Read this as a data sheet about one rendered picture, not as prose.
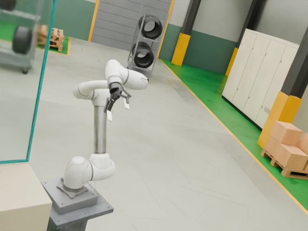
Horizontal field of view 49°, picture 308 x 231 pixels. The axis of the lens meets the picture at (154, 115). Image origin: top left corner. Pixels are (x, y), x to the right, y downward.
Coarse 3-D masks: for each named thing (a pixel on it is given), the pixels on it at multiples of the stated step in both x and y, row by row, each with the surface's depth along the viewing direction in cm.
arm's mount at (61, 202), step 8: (48, 184) 261; (56, 184) 263; (48, 192) 253; (56, 192) 255; (88, 192) 264; (56, 200) 247; (64, 200) 249; (72, 200) 251; (80, 200) 254; (88, 200) 258; (96, 200) 265; (56, 208) 245; (64, 208) 244; (72, 208) 250; (80, 208) 256
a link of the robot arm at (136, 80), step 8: (136, 72) 214; (128, 80) 211; (136, 80) 212; (144, 80) 217; (80, 88) 245; (88, 88) 238; (96, 88) 235; (104, 88) 234; (128, 88) 219; (136, 88) 217
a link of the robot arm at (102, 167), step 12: (96, 96) 258; (108, 96) 262; (96, 108) 262; (96, 120) 262; (96, 132) 262; (96, 144) 263; (96, 156) 261; (108, 156) 266; (96, 168) 259; (108, 168) 264; (96, 180) 263
